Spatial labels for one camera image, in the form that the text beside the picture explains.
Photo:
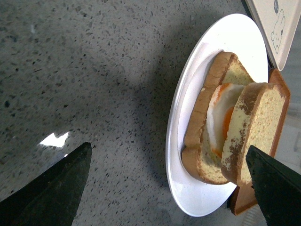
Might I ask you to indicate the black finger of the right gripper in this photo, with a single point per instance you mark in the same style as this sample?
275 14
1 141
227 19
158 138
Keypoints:
53 198
277 188

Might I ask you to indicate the bread slice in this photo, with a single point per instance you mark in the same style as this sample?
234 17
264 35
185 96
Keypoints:
254 121
197 157

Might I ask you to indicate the white round plate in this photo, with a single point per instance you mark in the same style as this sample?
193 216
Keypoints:
236 33

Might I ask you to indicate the brown wooden tray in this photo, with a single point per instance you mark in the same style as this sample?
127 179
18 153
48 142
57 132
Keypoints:
243 198

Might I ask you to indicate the fried egg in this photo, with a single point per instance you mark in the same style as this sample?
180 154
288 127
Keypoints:
219 114

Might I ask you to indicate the beige rabbit tray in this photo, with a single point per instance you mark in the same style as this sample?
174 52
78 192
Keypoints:
277 21

